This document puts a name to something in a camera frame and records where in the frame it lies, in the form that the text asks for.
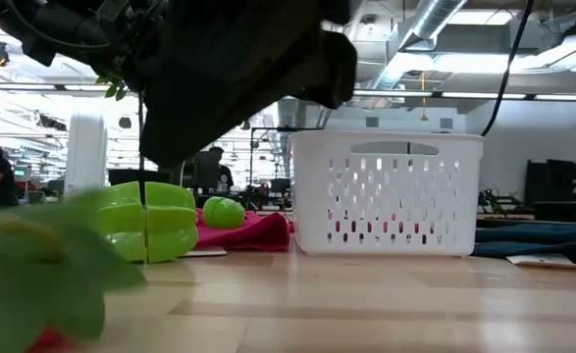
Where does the white cloth label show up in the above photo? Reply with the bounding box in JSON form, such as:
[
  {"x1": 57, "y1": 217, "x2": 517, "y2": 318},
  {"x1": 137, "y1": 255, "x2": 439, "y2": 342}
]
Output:
[
  {"x1": 506, "y1": 253, "x2": 576, "y2": 270},
  {"x1": 179, "y1": 246, "x2": 229, "y2": 258}
]

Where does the white perforated plastic basket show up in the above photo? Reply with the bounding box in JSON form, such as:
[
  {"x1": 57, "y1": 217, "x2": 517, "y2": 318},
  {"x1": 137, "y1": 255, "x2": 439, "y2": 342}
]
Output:
[{"x1": 287, "y1": 130, "x2": 485, "y2": 258}]

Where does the black cable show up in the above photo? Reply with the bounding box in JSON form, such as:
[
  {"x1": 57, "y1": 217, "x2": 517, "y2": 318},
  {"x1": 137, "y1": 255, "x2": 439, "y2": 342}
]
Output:
[{"x1": 480, "y1": 0, "x2": 536, "y2": 137}]

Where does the green toy starfruit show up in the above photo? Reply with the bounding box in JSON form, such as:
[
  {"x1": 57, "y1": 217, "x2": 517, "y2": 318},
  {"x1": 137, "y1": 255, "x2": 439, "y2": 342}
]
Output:
[{"x1": 95, "y1": 180, "x2": 200, "y2": 265}]

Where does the white building column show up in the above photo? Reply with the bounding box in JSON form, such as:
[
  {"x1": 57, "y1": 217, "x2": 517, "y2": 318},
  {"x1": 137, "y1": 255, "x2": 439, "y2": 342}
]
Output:
[{"x1": 64, "y1": 112, "x2": 108, "y2": 197}]

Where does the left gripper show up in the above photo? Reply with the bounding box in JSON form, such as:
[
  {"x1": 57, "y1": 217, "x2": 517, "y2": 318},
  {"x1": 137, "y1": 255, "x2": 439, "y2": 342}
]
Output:
[{"x1": 95, "y1": 0, "x2": 358, "y2": 171}]

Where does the green toy apple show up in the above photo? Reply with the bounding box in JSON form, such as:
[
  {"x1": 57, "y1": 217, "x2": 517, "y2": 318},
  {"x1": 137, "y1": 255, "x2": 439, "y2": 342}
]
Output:
[{"x1": 202, "y1": 195, "x2": 246, "y2": 230}]

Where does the green potted plant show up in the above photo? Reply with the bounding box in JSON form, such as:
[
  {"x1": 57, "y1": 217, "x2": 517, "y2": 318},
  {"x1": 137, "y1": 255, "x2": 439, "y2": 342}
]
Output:
[{"x1": 94, "y1": 73, "x2": 174, "y2": 207}]

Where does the black cabinet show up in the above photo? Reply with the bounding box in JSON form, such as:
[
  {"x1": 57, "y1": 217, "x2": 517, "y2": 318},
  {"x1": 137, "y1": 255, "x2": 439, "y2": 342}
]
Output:
[{"x1": 522, "y1": 159, "x2": 576, "y2": 220}]

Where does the navy blue cloth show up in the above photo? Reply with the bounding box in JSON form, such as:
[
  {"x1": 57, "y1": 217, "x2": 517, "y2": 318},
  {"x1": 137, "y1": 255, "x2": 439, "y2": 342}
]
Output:
[{"x1": 472, "y1": 223, "x2": 576, "y2": 269}]

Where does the large red toy strawberry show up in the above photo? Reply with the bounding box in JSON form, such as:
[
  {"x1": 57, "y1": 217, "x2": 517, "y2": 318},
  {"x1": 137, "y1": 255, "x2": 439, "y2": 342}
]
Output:
[{"x1": 0, "y1": 188, "x2": 146, "y2": 353}]

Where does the silver ceiling duct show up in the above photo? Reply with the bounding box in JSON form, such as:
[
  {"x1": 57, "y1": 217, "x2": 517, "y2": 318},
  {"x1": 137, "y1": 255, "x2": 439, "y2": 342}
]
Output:
[{"x1": 365, "y1": 0, "x2": 468, "y2": 107}]

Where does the red cloth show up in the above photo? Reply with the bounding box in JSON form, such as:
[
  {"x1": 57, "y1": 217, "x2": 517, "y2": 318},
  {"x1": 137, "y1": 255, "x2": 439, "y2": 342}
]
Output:
[{"x1": 193, "y1": 208, "x2": 293, "y2": 253}]

